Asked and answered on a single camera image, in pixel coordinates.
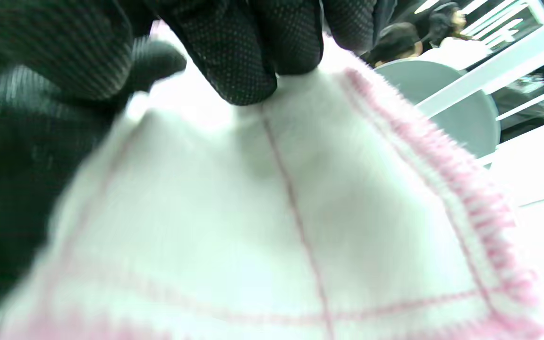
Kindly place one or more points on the person's right hand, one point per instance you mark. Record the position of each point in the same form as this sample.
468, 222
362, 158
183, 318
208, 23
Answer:
40, 118

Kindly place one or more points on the white pink-edged dish cloth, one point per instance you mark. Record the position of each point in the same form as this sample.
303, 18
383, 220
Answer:
253, 212

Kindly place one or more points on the grey plate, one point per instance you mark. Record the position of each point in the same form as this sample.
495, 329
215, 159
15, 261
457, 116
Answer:
461, 127

